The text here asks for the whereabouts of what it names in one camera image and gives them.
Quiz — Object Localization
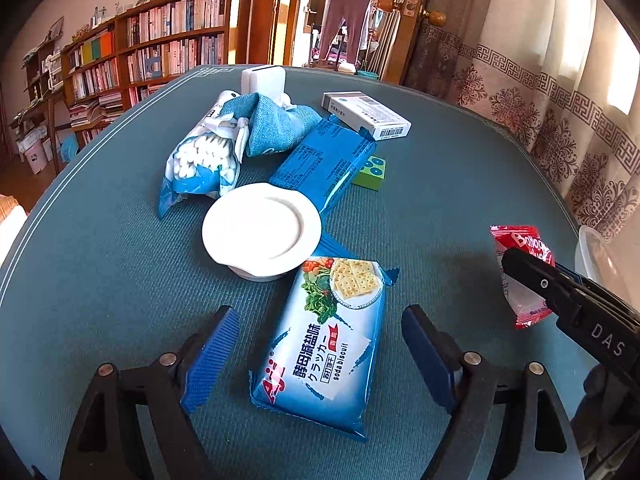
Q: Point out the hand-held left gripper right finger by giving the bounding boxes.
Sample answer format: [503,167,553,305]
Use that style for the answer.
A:
[401,304,586,480]

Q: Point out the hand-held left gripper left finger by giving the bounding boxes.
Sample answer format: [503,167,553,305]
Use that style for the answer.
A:
[60,305,241,480]

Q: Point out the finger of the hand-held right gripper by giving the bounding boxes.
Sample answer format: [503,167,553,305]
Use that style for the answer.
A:
[501,247,588,322]

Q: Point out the red snack packet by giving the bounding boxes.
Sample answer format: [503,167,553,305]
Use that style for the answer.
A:
[490,225,557,330]

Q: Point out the clear plastic container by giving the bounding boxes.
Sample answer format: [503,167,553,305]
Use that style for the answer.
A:
[574,225,633,291]

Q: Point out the cracker packet with vegetable picture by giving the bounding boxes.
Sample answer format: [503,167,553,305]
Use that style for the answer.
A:
[250,232,401,442]

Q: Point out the white plastic cup with lid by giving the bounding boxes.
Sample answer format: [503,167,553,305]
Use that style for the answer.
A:
[201,182,322,282]

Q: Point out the green toy block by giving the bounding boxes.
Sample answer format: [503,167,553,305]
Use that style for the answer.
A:
[351,156,387,192]

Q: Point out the cotton swab bag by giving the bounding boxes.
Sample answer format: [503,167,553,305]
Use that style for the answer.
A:
[157,90,251,220]

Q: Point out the blue cracker packet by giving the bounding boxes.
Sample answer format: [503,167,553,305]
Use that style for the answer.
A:
[268,115,378,218]

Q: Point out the patterned beige curtain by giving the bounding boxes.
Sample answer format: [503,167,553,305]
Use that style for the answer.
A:
[405,0,640,233]

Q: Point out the white medicine box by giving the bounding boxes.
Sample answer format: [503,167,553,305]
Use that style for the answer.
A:
[321,91,412,140]

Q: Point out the blue cloth pouch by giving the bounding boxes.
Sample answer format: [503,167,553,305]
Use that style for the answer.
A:
[220,91,323,158]

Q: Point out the wooden door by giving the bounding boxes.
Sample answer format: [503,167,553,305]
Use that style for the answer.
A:
[372,0,437,86]

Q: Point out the white storage bin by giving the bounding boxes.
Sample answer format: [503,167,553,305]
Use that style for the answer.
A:
[17,130,52,175]

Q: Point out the small white box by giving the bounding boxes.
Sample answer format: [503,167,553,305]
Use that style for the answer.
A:
[241,65,287,97]

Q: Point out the small wooden shelf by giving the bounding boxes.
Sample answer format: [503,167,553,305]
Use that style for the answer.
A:
[20,40,67,173]

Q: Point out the hanging mauve pants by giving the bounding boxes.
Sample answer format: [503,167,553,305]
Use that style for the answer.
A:
[317,0,374,67]

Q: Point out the wooden bookshelf with books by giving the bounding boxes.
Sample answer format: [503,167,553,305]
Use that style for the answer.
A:
[62,0,242,147]

